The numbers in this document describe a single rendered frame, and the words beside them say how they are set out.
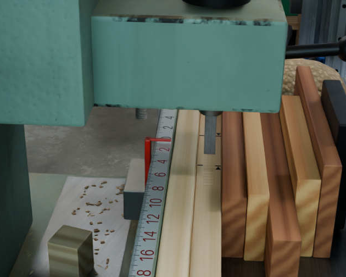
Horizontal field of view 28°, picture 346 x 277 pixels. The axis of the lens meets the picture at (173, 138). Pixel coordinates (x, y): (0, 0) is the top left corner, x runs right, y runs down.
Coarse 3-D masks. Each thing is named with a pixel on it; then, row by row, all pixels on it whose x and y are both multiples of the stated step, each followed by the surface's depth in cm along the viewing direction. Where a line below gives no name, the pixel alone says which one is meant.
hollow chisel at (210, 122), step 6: (210, 120) 53; (210, 126) 54; (204, 132) 54; (210, 132) 54; (204, 138) 54; (210, 138) 54; (204, 144) 54; (210, 144) 54; (204, 150) 55; (210, 150) 55
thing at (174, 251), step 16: (192, 112) 62; (176, 128) 59; (192, 128) 59; (176, 144) 56; (192, 144) 56; (176, 160) 54; (192, 160) 54; (176, 176) 52; (192, 176) 52; (176, 192) 49; (192, 192) 50; (176, 208) 48; (192, 208) 48; (176, 224) 46; (160, 240) 44; (176, 240) 44; (160, 256) 43; (176, 256) 43; (160, 272) 41; (176, 272) 41
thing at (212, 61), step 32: (128, 0) 51; (160, 0) 51; (256, 0) 51; (96, 32) 48; (128, 32) 48; (160, 32) 47; (192, 32) 47; (224, 32) 47; (256, 32) 47; (96, 64) 49; (128, 64) 49; (160, 64) 48; (192, 64) 48; (224, 64) 48; (256, 64) 48; (96, 96) 50; (128, 96) 50; (160, 96) 50; (192, 96) 49; (224, 96) 49; (256, 96) 49
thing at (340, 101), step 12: (324, 84) 57; (336, 84) 56; (324, 96) 56; (336, 96) 54; (324, 108) 56; (336, 108) 52; (336, 120) 51; (336, 132) 50; (336, 144) 50; (336, 216) 53; (336, 228) 53
